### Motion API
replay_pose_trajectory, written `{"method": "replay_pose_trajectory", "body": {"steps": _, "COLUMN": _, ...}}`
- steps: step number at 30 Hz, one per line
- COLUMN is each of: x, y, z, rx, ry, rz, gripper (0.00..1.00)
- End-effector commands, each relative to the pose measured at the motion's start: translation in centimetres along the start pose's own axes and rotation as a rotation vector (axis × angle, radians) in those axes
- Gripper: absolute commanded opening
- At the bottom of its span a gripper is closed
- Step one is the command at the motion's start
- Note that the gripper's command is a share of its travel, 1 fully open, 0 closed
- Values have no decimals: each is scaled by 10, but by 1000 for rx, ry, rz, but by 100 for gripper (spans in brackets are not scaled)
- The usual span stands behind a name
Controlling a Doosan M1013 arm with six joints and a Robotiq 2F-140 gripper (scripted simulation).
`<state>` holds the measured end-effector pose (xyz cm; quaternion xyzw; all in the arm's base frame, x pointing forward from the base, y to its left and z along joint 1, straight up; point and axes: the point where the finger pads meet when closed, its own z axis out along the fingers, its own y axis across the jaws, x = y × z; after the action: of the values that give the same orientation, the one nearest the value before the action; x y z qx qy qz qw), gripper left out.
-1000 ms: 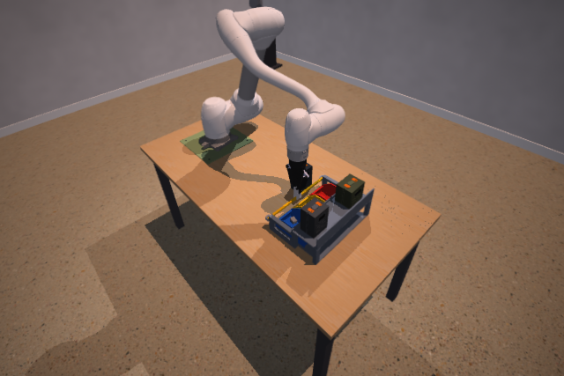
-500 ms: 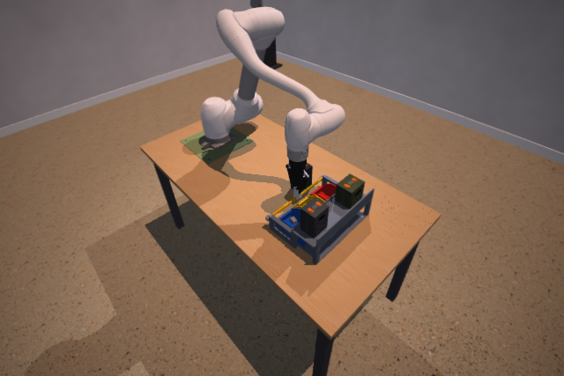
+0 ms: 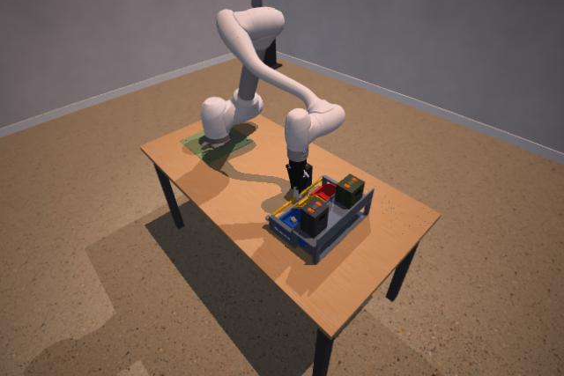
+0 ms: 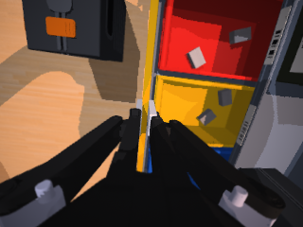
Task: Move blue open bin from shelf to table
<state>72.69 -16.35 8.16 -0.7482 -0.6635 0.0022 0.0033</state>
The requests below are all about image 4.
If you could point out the red open bin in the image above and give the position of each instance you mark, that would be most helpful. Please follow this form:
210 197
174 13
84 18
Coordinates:
207 23

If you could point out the yellow open bin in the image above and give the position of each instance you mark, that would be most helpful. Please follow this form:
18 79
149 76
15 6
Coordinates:
185 99

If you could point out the grey metal shelf rack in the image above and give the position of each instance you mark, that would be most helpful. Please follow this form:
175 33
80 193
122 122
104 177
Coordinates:
276 123

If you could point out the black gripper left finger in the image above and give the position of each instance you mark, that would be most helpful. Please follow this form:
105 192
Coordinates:
30 198

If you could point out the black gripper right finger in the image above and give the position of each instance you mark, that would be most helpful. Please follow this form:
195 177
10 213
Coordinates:
248 201

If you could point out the orange bar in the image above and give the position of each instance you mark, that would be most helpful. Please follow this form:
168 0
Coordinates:
147 80

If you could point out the blue bin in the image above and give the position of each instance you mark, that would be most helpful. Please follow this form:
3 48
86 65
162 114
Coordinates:
224 152

